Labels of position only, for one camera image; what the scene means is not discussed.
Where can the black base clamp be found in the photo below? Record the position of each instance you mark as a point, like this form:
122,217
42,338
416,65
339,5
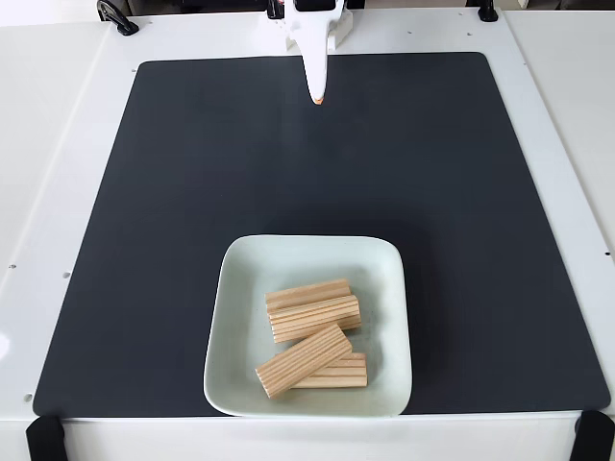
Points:
275,8

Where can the pale green square plate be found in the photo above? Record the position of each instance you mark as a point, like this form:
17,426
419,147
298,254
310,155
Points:
240,346

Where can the black table clamp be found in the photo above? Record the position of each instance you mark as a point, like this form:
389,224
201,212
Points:
487,12
117,19

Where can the black rubber mat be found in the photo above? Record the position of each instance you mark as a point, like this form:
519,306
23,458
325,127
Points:
144,240

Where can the grooved wooden block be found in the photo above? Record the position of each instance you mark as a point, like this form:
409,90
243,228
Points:
302,360
298,294
346,374
312,319

